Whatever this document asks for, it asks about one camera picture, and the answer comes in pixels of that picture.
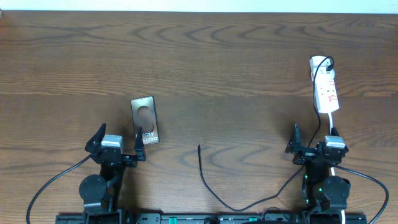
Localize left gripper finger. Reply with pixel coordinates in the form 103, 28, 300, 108
85, 123, 106, 152
134, 127, 146, 161

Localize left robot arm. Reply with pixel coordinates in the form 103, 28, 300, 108
79, 123, 146, 223

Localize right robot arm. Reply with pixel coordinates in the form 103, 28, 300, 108
285, 125, 351, 223

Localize black USB plug in strip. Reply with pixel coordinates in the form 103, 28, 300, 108
326, 64, 334, 72

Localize white power strip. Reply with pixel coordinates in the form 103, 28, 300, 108
310, 55, 339, 114

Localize white power strip cord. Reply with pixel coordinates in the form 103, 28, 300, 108
327, 112, 346, 224

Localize left camera black cable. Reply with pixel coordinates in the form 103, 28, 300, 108
25, 153, 93, 224

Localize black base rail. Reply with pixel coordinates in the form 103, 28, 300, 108
55, 212, 368, 224

